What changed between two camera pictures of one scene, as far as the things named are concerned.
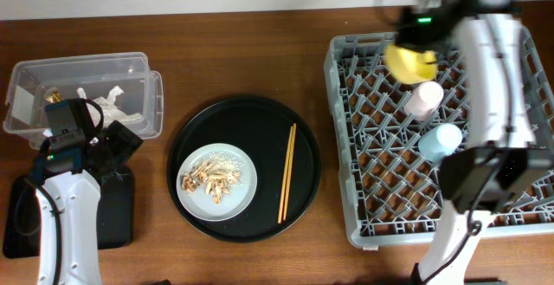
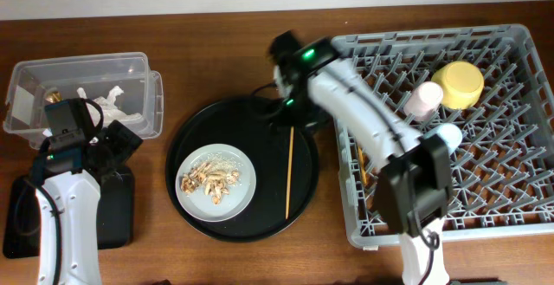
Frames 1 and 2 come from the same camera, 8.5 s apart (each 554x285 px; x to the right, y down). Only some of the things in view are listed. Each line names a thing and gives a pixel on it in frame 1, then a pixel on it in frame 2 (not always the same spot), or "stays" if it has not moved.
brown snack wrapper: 54,98 stays
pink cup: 423,100 stays
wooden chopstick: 294,126 stays
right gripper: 403,35 to 317,117
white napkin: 111,113 stays
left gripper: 119,142 stays
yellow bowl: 408,66 to 461,82
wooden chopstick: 280,206 to 362,166
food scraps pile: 216,173 stays
